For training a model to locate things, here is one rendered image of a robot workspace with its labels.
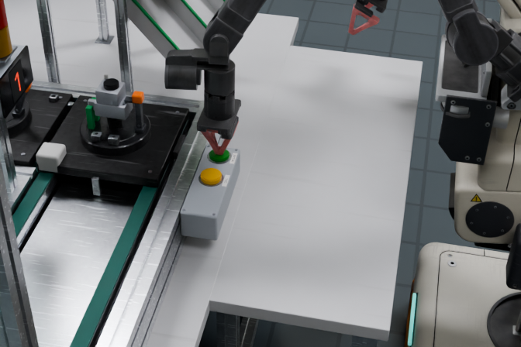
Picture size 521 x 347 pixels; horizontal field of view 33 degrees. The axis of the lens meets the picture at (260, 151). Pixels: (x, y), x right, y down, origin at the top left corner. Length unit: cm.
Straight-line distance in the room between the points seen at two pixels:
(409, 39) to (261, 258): 253
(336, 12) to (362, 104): 219
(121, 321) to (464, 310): 121
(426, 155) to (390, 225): 163
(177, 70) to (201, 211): 26
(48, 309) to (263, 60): 96
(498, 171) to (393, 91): 36
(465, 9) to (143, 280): 72
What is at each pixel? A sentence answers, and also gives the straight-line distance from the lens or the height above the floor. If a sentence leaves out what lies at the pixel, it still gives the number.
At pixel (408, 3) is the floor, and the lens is 439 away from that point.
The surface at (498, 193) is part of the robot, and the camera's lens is 198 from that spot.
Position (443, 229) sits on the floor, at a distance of 308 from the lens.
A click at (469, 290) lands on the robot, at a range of 249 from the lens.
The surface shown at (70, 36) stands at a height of 86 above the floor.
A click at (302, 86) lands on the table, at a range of 213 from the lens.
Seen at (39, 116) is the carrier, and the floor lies 97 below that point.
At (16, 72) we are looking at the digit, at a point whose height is 122.
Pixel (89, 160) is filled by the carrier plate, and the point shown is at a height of 97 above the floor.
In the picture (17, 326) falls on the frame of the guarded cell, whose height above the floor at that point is 139.
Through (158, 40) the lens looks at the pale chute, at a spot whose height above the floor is 107.
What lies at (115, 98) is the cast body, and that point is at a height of 107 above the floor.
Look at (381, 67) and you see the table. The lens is 223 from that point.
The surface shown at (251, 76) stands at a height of 86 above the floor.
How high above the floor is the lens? 203
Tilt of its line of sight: 38 degrees down
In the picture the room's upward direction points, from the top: 1 degrees clockwise
